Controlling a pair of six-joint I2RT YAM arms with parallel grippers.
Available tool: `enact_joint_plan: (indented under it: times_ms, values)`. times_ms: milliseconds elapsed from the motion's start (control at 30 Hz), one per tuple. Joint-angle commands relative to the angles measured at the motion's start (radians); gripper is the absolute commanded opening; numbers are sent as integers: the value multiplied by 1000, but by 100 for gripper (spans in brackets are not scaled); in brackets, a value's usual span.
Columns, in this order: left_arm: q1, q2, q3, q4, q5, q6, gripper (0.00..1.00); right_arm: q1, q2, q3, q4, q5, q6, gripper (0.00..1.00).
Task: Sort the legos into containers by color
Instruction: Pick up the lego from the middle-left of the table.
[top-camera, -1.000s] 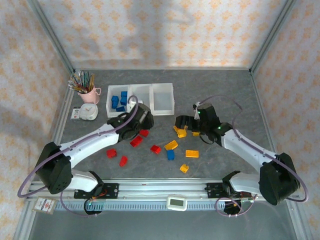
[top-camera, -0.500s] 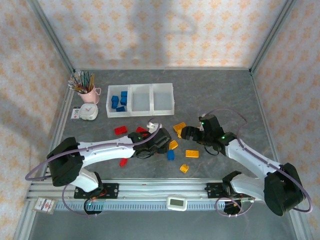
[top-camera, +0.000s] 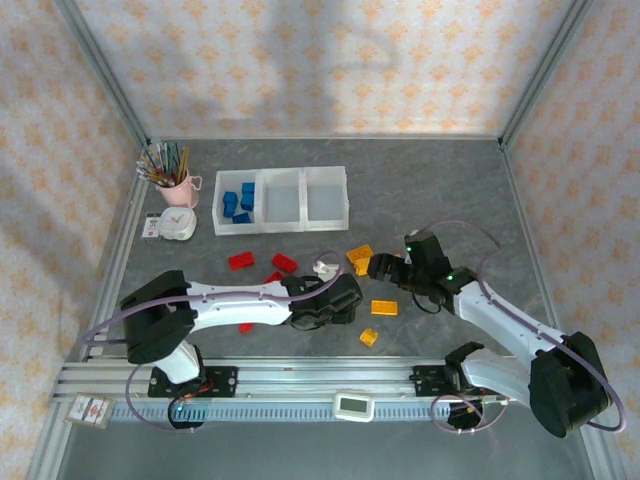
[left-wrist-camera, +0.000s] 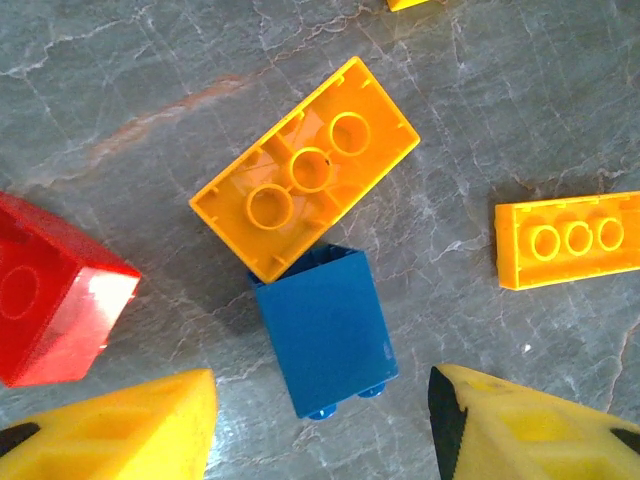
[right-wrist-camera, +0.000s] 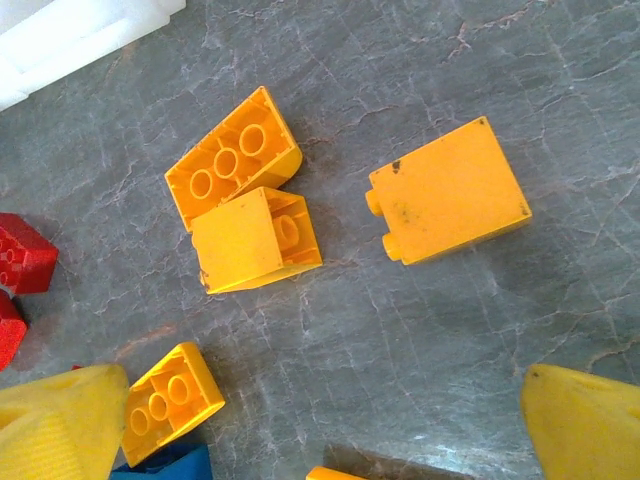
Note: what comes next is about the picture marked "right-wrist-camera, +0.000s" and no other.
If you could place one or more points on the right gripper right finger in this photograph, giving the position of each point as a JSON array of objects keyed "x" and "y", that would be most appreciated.
[{"x": 590, "y": 430}]

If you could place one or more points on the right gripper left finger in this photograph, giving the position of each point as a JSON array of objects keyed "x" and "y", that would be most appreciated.
[{"x": 55, "y": 430}]

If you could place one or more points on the blue lego brick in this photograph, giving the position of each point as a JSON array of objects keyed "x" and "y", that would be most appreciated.
[{"x": 170, "y": 467}]

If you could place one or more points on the yellow lego brick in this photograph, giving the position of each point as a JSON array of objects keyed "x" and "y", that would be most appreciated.
[
  {"x": 200, "y": 380},
  {"x": 330, "y": 475},
  {"x": 230, "y": 162},
  {"x": 235, "y": 240},
  {"x": 450, "y": 195}
]

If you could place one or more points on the white translucent plastic bin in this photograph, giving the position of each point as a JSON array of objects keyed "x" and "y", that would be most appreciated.
[{"x": 75, "y": 35}]

